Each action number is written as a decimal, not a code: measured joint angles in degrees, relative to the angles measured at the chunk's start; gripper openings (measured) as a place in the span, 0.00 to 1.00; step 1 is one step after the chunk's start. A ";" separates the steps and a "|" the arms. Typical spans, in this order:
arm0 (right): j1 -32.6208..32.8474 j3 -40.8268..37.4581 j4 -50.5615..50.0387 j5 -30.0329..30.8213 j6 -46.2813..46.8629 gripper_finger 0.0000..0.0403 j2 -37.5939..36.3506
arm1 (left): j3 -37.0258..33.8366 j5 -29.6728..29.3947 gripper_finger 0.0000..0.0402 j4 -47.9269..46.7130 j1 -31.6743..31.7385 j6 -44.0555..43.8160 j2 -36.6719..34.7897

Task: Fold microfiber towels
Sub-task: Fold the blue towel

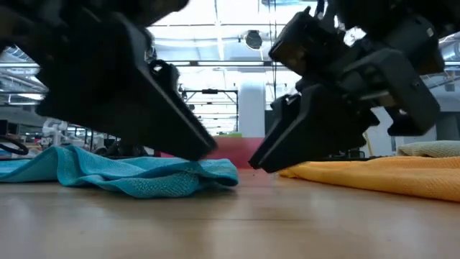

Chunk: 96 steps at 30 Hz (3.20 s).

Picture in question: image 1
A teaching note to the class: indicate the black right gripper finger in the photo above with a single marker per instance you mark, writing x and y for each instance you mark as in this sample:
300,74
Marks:
323,133
284,118

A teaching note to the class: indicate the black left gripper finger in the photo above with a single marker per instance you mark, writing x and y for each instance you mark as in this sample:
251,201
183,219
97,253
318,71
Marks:
165,81
161,133

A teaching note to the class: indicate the blue microfiber towel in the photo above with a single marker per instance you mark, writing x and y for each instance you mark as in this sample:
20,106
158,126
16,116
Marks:
143,176

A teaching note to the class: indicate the orange microfiber towel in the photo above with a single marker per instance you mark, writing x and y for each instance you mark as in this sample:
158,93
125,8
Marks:
377,176

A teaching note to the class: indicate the pale green microfiber towel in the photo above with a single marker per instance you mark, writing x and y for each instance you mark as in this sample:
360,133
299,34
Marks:
431,148

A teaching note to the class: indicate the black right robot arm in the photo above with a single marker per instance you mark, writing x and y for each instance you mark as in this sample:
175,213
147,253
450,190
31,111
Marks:
413,21

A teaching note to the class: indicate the white building column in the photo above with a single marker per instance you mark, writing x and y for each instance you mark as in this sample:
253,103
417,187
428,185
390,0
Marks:
251,108

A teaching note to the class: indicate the red plastic bin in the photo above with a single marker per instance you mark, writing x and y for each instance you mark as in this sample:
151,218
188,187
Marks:
237,151

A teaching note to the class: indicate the white robot figure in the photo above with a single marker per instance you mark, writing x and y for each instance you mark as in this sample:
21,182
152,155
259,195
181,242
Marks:
55,131

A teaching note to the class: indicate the black metal frame rig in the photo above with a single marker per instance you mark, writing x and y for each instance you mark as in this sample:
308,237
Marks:
209,91

